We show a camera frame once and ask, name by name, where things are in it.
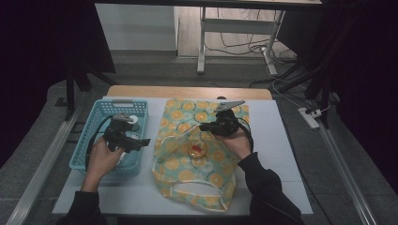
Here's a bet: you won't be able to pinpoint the white floor cable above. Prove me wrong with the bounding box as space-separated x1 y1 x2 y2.
266 60 331 114

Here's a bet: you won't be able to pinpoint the white table mat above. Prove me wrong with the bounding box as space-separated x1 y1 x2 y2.
51 96 314 216

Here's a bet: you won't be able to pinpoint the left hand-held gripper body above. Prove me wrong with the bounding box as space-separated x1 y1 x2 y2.
102 112 139 154

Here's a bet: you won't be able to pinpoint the white power strip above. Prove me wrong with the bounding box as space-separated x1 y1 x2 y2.
298 107 322 130

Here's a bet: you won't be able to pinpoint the black tripod stand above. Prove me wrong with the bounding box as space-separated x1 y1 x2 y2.
248 59 337 129
64 60 119 122

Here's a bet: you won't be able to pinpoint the small white-capped jar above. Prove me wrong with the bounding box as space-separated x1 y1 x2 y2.
128 114 141 131

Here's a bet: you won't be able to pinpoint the aluminium rail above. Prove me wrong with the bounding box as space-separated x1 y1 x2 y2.
317 121 378 225
6 106 83 225

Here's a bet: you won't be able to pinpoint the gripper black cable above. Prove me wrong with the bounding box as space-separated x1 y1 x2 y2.
237 117 255 153
84 114 115 173

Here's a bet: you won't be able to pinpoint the orange floral cloth bag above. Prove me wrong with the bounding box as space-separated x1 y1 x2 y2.
152 98 251 214

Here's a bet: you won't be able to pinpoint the person's right hand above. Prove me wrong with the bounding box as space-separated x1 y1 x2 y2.
215 127 253 162

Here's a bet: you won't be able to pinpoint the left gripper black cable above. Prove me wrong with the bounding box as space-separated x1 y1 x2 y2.
84 114 115 173

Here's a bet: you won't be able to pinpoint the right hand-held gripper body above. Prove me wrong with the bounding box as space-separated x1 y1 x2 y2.
212 99 247 137

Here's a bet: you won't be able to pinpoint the person's left hand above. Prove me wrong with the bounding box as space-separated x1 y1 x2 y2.
81 136 125 193

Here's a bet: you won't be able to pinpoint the light blue plastic basket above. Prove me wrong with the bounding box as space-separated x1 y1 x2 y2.
69 98 149 176

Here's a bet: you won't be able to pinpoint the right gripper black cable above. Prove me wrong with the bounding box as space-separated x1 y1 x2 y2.
237 117 255 153

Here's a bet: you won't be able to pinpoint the black floor cables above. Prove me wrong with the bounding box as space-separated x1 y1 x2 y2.
205 8 298 62

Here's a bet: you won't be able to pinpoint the white desk frame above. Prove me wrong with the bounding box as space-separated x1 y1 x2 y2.
196 6 286 76

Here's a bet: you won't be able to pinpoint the black curtain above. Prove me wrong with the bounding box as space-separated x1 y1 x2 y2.
0 0 116 167
276 0 398 195

